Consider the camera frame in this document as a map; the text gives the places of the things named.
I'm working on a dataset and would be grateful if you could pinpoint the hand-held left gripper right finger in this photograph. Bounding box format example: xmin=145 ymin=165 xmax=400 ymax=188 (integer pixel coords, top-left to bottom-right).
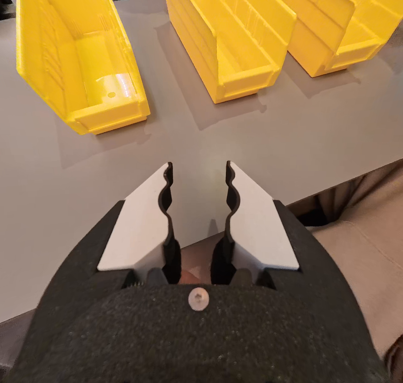
xmin=210 ymin=161 xmax=300 ymax=285

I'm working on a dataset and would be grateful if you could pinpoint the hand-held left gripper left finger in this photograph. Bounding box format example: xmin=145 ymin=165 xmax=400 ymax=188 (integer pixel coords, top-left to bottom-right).
xmin=97 ymin=162 xmax=182 ymax=284

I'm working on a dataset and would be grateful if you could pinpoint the yellow plastic bin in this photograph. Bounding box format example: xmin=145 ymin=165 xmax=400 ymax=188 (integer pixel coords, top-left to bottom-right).
xmin=161 ymin=0 xmax=298 ymax=89
xmin=261 ymin=0 xmax=403 ymax=78
xmin=16 ymin=0 xmax=150 ymax=135
xmin=164 ymin=0 xmax=279 ymax=104

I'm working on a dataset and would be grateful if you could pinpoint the grey desk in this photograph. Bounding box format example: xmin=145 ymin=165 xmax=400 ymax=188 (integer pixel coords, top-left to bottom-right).
xmin=0 ymin=0 xmax=403 ymax=324

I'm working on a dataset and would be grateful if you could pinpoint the person's beige trouser leg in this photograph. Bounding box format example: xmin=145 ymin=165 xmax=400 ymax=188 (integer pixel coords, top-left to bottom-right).
xmin=181 ymin=161 xmax=403 ymax=361

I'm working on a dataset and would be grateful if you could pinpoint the person's brown top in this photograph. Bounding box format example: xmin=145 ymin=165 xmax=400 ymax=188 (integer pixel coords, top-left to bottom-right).
xmin=383 ymin=334 xmax=403 ymax=383

